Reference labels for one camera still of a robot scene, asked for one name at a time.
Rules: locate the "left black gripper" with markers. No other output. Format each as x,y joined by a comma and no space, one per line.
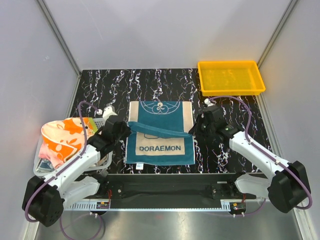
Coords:
127,130

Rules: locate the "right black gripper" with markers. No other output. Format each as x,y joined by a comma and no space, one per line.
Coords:
195,129

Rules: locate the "teal beige Doraemon towel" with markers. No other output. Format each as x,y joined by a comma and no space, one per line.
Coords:
160,133

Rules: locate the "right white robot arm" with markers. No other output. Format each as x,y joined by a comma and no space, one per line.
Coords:
285,184

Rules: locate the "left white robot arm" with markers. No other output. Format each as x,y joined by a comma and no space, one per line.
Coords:
47,197

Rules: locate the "orange white patterned towel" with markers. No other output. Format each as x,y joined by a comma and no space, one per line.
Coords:
64,138

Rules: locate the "yellow plastic tray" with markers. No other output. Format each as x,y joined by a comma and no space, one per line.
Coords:
230,78

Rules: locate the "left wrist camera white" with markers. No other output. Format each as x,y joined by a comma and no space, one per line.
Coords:
109,113

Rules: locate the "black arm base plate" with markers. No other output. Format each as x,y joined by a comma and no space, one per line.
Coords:
207,185

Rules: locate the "aluminium frame rail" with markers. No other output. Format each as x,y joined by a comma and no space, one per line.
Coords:
156,203

